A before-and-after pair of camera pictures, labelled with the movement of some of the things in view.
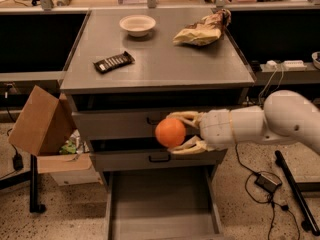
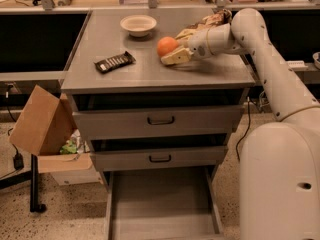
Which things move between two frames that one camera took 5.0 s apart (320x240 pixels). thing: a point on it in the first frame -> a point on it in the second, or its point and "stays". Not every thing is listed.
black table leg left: [31, 175] stays
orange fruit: [170, 132] -> [166, 45]
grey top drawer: [119, 123] stays
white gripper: [216, 129] -> [198, 44]
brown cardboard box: [47, 122] stays
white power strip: [294, 65] stays
